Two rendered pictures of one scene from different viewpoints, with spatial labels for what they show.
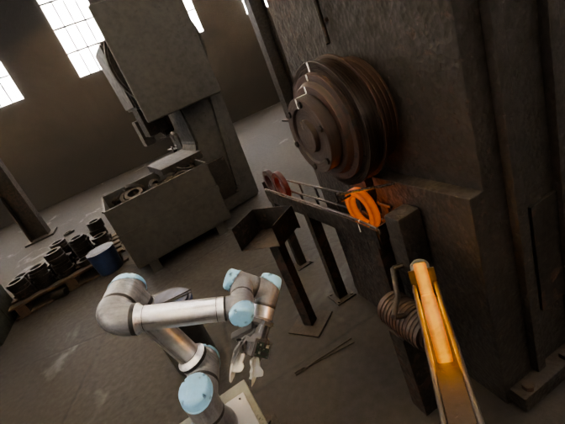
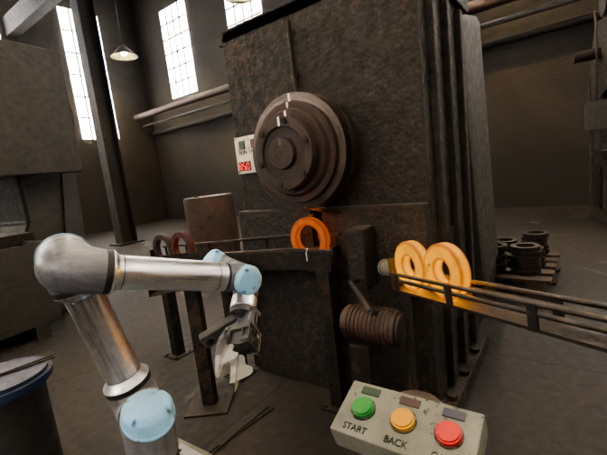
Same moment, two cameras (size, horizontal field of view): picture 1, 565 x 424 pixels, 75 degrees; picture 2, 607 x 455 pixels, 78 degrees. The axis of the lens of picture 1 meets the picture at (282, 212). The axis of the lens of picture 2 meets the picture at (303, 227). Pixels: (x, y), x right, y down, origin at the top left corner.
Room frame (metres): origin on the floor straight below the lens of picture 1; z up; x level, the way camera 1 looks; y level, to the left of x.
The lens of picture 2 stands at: (0.11, 0.67, 1.04)
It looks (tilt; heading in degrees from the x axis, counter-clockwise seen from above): 8 degrees down; 323
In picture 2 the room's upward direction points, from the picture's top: 7 degrees counter-clockwise
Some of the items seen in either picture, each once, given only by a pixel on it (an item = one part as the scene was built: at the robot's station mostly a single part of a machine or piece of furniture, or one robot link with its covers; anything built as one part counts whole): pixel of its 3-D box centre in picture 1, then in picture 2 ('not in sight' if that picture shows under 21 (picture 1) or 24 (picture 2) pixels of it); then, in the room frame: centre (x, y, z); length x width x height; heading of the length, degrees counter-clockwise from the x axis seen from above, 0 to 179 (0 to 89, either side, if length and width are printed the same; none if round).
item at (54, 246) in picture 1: (65, 261); not in sight; (4.08, 2.50, 0.22); 1.20 x 0.81 x 0.44; 111
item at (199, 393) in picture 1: (200, 397); (149, 425); (1.01, 0.51, 0.48); 0.13 x 0.12 x 0.14; 177
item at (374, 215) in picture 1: (361, 209); (310, 238); (1.34, -0.30, 0.75); 0.18 x 0.03 x 0.18; 17
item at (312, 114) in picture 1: (313, 135); (284, 153); (1.31, -0.21, 1.11); 0.28 x 0.06 x 0.28; 16
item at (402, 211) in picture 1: (409, 239); (362, 255); (1.12, -0.38, 0.68); 0.11 x 0.08 x 0.24; 106
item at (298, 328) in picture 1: (286, 272); (194, 332); (1.76, 0.11, 0.36); 0.26 x 0.20 x 0.72; 51
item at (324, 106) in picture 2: (335, 124); (300, 153); (1.34, -0.30, 1.11); 0.47 x 0.06 x 0.47; 16
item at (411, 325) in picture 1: (422, 361); (378, 376); (0.99, -0.26, 0.27); 0.22 x 0.13 x 0.53; 16
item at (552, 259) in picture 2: not in sight; (469, 251); (1.69, -2.24, 0.22); 1.20 x 0.81 x 0.44; 14
